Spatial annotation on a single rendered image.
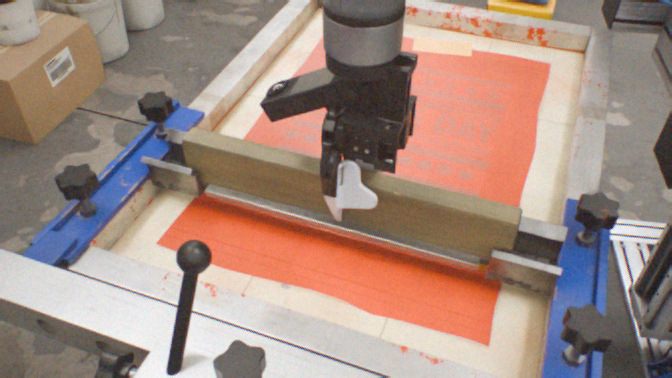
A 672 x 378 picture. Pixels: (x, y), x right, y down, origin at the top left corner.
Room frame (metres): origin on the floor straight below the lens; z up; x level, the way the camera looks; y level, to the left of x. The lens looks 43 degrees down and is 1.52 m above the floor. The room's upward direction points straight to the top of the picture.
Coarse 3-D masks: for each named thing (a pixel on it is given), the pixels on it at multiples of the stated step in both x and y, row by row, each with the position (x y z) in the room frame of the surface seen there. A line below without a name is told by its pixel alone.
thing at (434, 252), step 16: (208, 192) 0.56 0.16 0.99; (224, 192) 0.56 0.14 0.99; (240, 192) 0.56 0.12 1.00; (256, 208) 0.53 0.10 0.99; (272, 208) 0.53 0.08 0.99; (288, 208) 0.53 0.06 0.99; (320, 224) 0.50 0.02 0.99; (336, 224) 0.50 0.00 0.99; (352, 224) 0.50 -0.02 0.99; (368, 240) 0.48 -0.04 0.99; (384, 240) 0.47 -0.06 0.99; (400, 240) 0.47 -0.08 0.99; (416, 240) 0.47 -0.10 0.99; (432, 256) 0.45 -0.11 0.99; (448, 256) 0.45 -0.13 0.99; (464, 256) 0.45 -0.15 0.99
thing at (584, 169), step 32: (320, 0) 1.14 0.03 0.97; (416, 0) 1.10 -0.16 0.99; (288, 32) 1.00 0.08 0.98; (480, 32) 1.02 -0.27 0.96; (512, 32) 1.00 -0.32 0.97; (544, 32) 0.98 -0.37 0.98; (576, 32) 0.97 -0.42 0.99; (608, 32) 0.97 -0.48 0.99; (256, 64) 0.88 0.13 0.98; (608, 64) 0.86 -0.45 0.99; (224, 96) 0.78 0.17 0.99; (576, 128) 0.70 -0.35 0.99; (576, 160) 0.62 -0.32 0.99; (576, 192) 0.56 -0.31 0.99; (128, 224) 0.53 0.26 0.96; (96, 256) 0.45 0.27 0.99; (128, 288) 0.41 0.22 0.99; (160, 288) 0.41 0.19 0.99; (224, 288) 0.41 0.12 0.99; (224, 320) 0.37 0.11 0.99; (256, 320) 0.37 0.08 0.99; (288, 320) 0.37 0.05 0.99; (320, 320) 0.37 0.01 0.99; (544, 320) 0.39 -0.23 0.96; (320, 352) 0.33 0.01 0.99; (352, 352) 0.33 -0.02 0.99; (384, 352) 0.33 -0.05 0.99; (416, 352) 0.33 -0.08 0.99
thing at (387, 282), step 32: (448, 64) 0.92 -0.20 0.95; (480, 64) 0.92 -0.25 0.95; (512, 64) 0.92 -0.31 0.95; (544, 64) 0.92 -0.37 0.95; (512, 96) 0.83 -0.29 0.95; (512, 128) 0.74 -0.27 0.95; (512, 160) 0.66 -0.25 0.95; (480, 192) 0.60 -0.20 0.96; (512, 192) 0.60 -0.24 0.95; (352, 256) 0.48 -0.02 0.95; (384, 256) 0.48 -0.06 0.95; (416, 256) 0.48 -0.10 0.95; (320, 288) 0.44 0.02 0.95; (352, 288) 0.44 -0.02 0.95; (384, 288) 0.44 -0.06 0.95; (416, 288) 0.44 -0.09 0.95; (448, 288) 0.44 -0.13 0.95; (480, 288) 0.44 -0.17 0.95; (416, 320) 0.39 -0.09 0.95; (448, 320) 0.39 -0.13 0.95; (480, 320) 0.39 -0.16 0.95
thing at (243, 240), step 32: (320, 64) 0.92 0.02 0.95; (256, 128) 0.74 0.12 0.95; (288, 128) 0.74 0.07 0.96; (192, 224) 0.54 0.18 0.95; (224, 224) 0.54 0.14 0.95; (256, 224) 0.54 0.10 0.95; (288, 224) 0.54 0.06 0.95; (224, 256) 0.48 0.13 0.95; (256, 256) 0.48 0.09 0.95; (288, 256) 0.48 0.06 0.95; (320, 256) 0.48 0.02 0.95
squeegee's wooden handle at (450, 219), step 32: (192, 128) 0.60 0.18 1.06; (192, 160) 0.58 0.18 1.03; (224, 160) 0.56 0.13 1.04; (256, 160) 0.55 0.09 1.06; (288, 160) 0.54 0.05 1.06; (256, 192) 0.55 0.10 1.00; (288, 192) 0.53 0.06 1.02; (320, 192) 0.52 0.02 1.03; (384, 192) 0.49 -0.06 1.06; (416, 192) 0.49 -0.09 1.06; (448, 192) 0.49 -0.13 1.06; (384, 224) 0.49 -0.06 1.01; (416, 224) 0.48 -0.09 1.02; (448, 224) 0.46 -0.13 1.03; (480, 224) 0.45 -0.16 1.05; (512, 224) 0.44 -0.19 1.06; (480, 256) 0.45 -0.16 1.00
